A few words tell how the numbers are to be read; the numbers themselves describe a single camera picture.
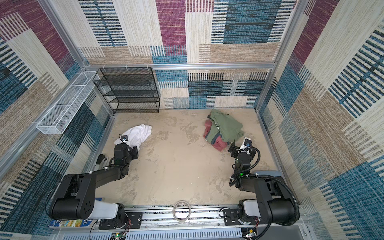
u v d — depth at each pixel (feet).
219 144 3.20
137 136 3.29
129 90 3.61
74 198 1.43
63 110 2.45
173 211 2.48
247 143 2.42
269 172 2.93
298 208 1.29
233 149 2.61
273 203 1.44
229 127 3.14
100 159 2.94
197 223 2.39
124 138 2.66
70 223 2.30
